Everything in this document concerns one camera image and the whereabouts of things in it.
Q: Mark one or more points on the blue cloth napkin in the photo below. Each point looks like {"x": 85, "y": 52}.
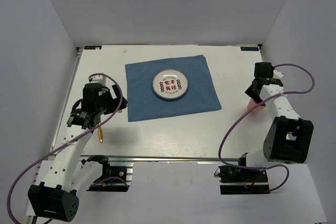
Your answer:
{"x": 144, "y": 104}

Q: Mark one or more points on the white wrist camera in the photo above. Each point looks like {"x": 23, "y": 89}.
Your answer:
{"x": 99, "y": 78}
{"x": 277, "y": 74}

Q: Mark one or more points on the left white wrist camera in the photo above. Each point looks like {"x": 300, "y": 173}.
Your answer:
{"x": 99, "y": 78}

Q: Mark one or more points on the round plate with red characters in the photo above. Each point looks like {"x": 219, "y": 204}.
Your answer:
{"x": 170, "y": 84}

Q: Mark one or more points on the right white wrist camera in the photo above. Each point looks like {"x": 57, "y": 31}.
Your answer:
{"x": 277, "y": 74}

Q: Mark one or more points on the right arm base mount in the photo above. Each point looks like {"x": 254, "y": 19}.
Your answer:
{"x": 236, "y": 181}

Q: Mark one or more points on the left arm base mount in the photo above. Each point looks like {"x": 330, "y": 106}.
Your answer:
{"x": 119, "y": 181}

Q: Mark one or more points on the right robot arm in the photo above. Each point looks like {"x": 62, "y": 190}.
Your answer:
{"x": 289, "y": 136}

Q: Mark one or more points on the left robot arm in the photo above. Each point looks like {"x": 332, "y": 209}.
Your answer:
{"x": 56, "y": 196}

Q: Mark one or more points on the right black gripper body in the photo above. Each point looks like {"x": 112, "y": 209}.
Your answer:
{"x": 252, "y": 93}

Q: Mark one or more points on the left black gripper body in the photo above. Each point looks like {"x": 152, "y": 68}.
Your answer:
{"x": 104, "y": 105}

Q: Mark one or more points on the gold knife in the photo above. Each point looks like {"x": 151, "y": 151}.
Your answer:
{"x": 100, "y": 133}

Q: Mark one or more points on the red cup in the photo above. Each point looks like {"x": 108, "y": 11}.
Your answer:
{"x": 252, "y": 103}

